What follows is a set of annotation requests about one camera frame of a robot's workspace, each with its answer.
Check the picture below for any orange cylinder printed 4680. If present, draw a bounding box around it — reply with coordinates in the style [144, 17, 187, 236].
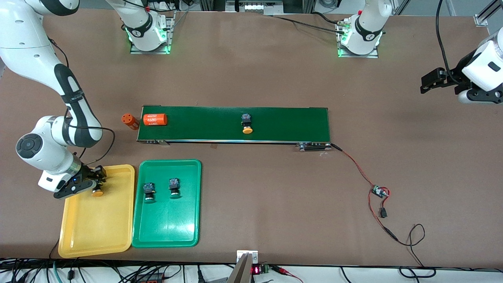
[143, 113, 168, 127]
[121, 113, 140, 130]

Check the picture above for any green pushbutton with red mark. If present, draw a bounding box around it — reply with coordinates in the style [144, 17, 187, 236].
[168, 178, 182, 199]

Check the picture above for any yellow pushbutton with green mark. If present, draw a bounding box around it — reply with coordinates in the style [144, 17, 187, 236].
[240, 114, 254, 135]

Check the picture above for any yellow plastic tray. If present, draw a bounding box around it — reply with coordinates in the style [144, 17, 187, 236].
[58, 164, 136, 259]

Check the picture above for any green plastic tray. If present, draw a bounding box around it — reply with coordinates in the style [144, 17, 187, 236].
[132, 159, 202, 248]

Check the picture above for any green conveyor belt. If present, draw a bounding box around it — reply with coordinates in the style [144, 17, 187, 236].
[136, 105, 332, 152]

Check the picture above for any silver lit equipment box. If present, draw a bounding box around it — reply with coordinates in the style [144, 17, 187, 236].
[225, 0, 284, 15]

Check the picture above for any red clip lead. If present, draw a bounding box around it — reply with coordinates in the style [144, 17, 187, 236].
[271, 265, 304, 283]

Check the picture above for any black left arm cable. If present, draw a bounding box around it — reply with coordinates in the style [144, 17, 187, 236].
[435, 0, 461, 85]

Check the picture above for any aluminium frame profile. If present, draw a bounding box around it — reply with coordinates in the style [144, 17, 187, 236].
[474, 0, 503, 27]

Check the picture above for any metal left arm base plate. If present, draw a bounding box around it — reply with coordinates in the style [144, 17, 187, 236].
[337, 18, 380, 59]

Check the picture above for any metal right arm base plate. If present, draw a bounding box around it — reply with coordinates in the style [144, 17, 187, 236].
[130, 11, 176, 55]

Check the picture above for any black base cable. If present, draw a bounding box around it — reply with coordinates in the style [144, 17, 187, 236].
[271, 11, 346, 34]

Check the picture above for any grey metal camera mount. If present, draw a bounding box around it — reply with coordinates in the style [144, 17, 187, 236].
[227, 250, 260, 283]

